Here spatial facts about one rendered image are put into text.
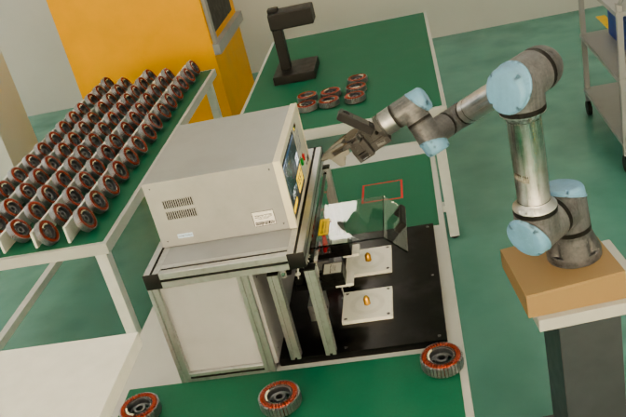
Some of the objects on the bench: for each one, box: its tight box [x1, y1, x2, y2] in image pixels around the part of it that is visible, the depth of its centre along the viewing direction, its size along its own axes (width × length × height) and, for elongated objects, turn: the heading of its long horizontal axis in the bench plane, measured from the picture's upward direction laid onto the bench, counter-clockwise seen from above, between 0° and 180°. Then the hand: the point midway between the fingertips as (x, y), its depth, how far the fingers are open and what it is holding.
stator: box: [420, 342, 464, 379], centre depth 200 cm, size 11×11×4 cm
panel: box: [249, 269, 295, 363], centre depth 237 cm, size 1×66×30 cm, turn 20°
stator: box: [258, 380, 302, 417], centre depth 200 cm, size 11×11×4 cm
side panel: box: [147, 276, 278, 383], centre depth 211 cm, size 28×3×32 cm, turn 110°
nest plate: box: [346, 245, 392, 277], centre depth 249 cm, size 15×15×1 cm
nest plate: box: [342, 286, 393, 325], centre depth 228 cm, size 15×15×1 cm
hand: (323, 155), depth 230 cm, fingers closed
